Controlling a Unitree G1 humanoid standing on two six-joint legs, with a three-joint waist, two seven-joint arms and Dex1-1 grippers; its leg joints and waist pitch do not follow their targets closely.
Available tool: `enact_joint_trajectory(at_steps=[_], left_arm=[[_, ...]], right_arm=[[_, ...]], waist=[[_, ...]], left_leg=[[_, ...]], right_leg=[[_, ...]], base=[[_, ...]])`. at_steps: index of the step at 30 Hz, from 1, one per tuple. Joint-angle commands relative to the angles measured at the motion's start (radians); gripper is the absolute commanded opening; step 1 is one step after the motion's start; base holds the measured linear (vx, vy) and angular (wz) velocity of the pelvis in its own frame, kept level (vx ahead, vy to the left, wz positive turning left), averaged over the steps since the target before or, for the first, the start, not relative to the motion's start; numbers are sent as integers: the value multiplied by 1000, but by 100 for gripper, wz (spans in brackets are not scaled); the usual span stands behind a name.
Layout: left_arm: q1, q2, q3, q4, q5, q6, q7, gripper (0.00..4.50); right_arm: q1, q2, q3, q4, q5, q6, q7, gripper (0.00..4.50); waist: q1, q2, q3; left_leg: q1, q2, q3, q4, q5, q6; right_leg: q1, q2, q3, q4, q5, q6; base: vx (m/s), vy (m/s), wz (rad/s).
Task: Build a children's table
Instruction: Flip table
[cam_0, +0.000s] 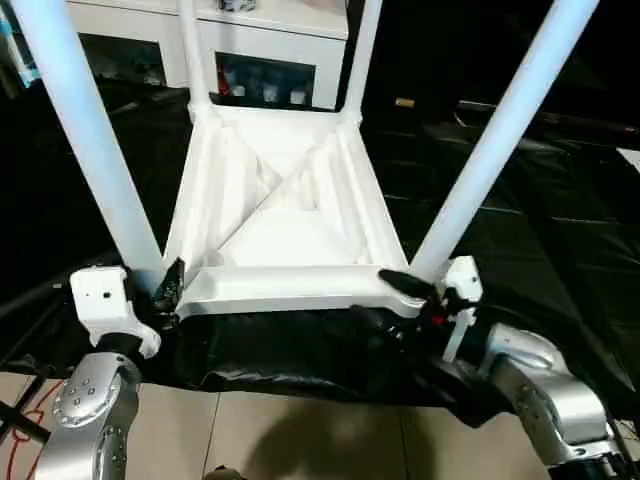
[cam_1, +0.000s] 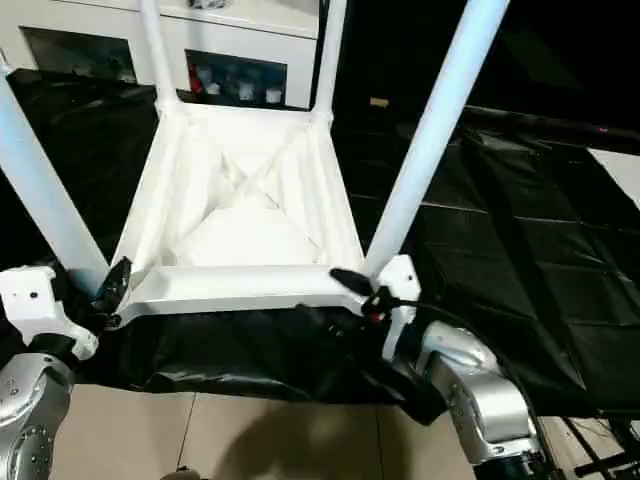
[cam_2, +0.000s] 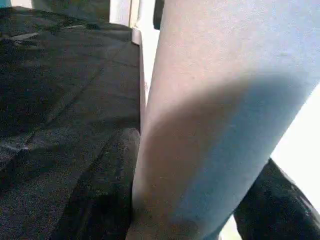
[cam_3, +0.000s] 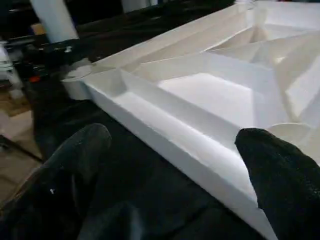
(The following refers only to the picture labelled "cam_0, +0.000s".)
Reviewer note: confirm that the white plastic table top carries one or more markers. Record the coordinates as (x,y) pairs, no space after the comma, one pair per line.
(280,240)

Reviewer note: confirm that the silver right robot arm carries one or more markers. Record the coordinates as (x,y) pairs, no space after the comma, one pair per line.
(550,390)

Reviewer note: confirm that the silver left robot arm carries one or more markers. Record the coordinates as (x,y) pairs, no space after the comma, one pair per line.
(85,400)

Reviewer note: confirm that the black plastic mat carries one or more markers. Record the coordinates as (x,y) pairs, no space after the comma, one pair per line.
(550,225)

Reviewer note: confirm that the grey rounded robot part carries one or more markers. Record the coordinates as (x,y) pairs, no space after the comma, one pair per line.
(222,472)

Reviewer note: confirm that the small yellow label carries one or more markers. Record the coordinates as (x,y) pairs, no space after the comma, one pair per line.
(405,102)

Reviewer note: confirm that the white jar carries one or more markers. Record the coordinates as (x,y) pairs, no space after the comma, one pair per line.
(270,92)
(239,91)
(297,96)

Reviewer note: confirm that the red container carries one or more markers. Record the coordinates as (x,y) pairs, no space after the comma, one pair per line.
(220,82)

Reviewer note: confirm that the white flat board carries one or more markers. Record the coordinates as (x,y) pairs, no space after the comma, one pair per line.
(631,160)

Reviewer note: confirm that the black backdrop cloth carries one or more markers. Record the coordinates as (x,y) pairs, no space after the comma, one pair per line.
(500,40)

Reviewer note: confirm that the blue printed panel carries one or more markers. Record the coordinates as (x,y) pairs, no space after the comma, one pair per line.
(20,60)

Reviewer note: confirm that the white sideboard cabinet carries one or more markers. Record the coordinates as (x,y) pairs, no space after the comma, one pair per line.
(280,35)

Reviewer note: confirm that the clear bag of dark parts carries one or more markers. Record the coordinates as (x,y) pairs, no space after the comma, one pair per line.
(237,5)

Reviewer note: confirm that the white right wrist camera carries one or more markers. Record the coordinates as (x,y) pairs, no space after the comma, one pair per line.
(462,280)

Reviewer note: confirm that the black folding stand frame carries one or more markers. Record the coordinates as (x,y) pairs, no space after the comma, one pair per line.
(25,415)

